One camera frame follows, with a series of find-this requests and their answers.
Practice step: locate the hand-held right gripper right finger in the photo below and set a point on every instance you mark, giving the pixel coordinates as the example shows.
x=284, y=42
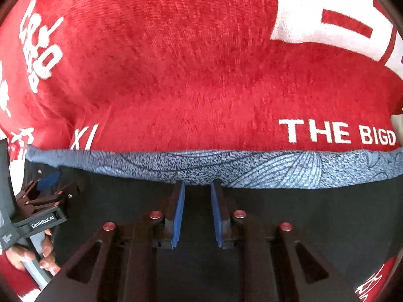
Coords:
x=217, y=214

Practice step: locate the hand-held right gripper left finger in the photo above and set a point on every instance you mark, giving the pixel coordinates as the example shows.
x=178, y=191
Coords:
x=178, y=214

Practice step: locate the black pants grey patterned waistband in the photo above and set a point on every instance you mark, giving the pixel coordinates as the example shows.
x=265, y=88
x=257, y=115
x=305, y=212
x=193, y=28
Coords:
x=195, y=166

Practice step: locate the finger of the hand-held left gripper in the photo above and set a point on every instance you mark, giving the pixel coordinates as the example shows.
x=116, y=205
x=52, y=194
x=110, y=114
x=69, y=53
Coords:
x=49, y=177
x=47, y=199

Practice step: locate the red printed blanket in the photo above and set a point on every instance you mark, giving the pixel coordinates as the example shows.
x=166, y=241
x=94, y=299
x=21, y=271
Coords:
x=189, y=69

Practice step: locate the person's left hand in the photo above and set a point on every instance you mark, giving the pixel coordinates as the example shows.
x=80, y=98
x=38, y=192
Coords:
x=47, y=251

